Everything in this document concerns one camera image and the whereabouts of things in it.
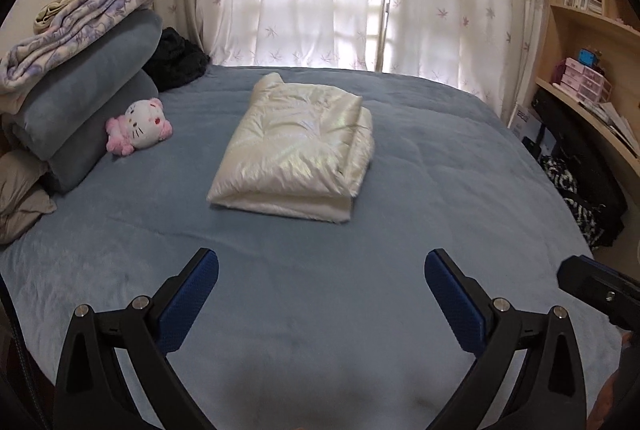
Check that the white and pink cat plush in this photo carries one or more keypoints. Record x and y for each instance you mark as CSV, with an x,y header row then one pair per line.
x,y
142,119

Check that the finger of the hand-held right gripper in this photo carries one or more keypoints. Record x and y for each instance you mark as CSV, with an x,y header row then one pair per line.
x,y
590,282

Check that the white puffer jacket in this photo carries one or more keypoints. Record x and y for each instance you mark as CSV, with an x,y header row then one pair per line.
x,y
290,149

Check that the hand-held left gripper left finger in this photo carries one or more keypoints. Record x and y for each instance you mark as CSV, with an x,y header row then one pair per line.
x,y
192,295

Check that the black bag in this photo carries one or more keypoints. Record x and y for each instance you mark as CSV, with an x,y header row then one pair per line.
x,y
590,159

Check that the purple floral folded blanket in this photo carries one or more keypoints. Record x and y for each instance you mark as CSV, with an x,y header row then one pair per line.
x,y
90,19

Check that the black and white patterned clothing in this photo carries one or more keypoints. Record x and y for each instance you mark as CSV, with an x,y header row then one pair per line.
x,y
565,185

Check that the wooden bookshelf desk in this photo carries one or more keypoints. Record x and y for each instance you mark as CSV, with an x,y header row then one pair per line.
x,y
560,34

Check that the white cardboard box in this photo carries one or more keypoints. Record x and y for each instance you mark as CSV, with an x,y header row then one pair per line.
x,y
524,119

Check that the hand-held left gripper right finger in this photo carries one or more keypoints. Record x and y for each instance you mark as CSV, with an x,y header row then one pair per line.
x,y
452,300

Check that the black cloth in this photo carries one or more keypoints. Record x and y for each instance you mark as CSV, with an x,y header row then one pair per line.
x,y
175,59

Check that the stack of papers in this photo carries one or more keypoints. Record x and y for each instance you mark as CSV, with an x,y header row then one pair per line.
x,y
617,124

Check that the grey pillow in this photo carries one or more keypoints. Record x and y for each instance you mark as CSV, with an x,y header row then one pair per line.
x,y
20,190

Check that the pink drawer organizer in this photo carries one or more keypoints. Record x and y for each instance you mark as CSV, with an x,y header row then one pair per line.
x,y
585,79

